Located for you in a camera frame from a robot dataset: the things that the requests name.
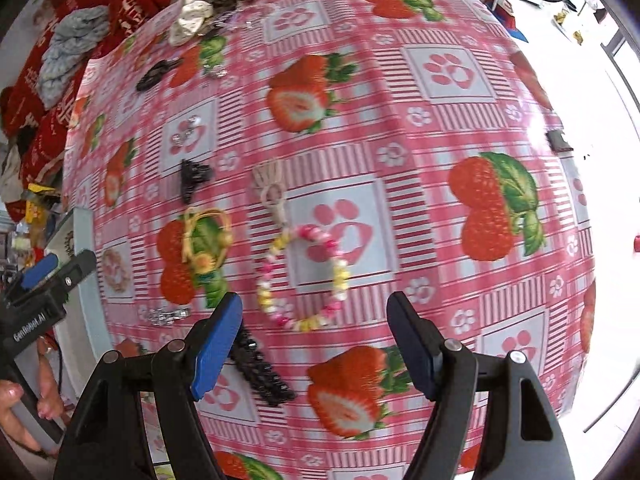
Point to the white shallow tray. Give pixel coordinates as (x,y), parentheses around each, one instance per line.
(86,280)

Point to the black claw hair clip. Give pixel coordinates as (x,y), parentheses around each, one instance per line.
(192,180)

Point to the cream satin scrunchie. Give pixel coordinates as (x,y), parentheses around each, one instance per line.
(190,20)

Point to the silver tinsel hair clip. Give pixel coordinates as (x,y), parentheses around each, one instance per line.
(167,316)

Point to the yellow packet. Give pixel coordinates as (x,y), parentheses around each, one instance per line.
(39,205)

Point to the red and blue floor item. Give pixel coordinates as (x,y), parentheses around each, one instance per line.
(502,7)

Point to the pink strawberry print tablecloth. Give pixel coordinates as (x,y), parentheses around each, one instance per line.
(400,110)

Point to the long black beaded hair clip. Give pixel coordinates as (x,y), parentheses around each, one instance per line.
(262,370)

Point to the red printed sofa cover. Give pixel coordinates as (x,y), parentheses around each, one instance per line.
(135,5)

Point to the small black box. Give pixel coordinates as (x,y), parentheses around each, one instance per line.
(560,141)

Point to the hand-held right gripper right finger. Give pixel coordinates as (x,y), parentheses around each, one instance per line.
(415,350)

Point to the silver earring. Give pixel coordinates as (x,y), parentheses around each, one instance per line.
(182,132)

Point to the clear crystal charm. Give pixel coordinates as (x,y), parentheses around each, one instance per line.
(215,69)

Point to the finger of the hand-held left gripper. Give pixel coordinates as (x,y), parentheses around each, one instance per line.
(40,270)
(75,269)

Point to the grey blue knit scrunchie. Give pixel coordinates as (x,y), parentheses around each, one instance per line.
(70,50)

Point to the small dark hair clip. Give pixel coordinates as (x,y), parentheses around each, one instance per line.
(155,74)

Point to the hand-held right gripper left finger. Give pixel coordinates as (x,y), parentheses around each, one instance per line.
(216,350)

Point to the person's left hand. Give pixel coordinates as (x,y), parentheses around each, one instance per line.
(50,390)

